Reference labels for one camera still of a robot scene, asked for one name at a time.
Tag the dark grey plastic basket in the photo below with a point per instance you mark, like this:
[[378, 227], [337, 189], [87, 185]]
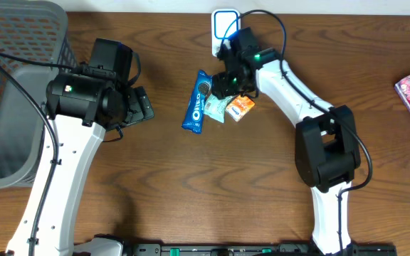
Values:
[[33, 41]]

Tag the blue Oreo packet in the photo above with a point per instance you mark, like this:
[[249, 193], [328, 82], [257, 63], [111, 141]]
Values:
[[194, 116]]

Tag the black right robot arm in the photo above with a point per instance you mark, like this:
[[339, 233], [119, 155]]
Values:
[[326, 153]]

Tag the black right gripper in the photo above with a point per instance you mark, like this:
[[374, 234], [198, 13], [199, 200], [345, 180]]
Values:
[[223, 85]]

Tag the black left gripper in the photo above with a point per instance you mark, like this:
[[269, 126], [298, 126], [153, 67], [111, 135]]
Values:
[[139, 107]]

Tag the mint green snack packet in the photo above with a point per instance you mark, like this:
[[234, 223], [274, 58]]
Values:
[[215, 108]]

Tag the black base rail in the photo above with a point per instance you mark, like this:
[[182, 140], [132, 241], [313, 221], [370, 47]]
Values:
[[286, 248]]

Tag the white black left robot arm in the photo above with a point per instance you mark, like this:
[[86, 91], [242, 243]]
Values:
[[81, 106]]

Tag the orange small carton box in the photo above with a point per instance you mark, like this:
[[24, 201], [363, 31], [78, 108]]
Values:
[[239, 107]]

